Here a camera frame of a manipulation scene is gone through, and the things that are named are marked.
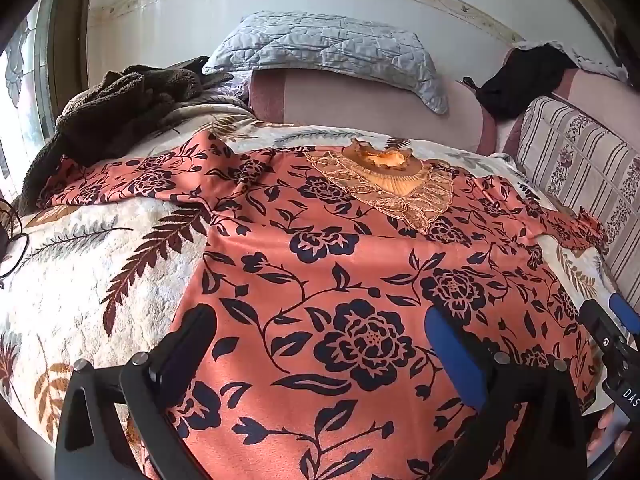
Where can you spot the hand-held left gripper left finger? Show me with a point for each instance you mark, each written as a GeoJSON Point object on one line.
{"type": "Point", "coordinates": [192, 335]}

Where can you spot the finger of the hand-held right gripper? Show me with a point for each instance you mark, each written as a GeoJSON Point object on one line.
{"type": "Point", "coordinates": [602, 325]}
{"type": "Point", "coordinates": [625, 312]}

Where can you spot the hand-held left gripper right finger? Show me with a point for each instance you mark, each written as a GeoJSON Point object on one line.
{"type": "Point", "coordinates": [452, 355]}

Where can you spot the orange floral top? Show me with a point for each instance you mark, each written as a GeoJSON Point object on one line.
{"type": "Point", "coordinates": [320, 260]}

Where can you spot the person's right hand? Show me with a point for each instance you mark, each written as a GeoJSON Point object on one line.
{"type": "Point", "coordinates": [612, 430]}

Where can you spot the leaf-print fleece blanket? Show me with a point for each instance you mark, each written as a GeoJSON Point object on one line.
{"type": "Point", "coordinates": [100, 260]}

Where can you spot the striped floral cushion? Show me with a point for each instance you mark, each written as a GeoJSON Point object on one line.
{"type": "Point", "coordinates": [585, 160]}

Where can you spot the brown fleece blanket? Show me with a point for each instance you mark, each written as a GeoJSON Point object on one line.
{"type": "Point", "coordinates": [120, 105]}

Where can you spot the black garment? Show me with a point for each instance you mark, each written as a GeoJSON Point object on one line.
{"type": "Point", "coordinates": [525, 80]}

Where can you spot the pink sofa backrest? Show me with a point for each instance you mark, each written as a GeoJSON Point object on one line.
{"type": "Point", "coordinates": [360, 105]}

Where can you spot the patterned glass window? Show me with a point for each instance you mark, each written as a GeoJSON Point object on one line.
{"type": "Point", "coordinates": [25, 100]}

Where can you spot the grey quilted pillow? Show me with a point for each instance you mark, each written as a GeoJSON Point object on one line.
{"type": "Point", "coordinates": [325, 45]}

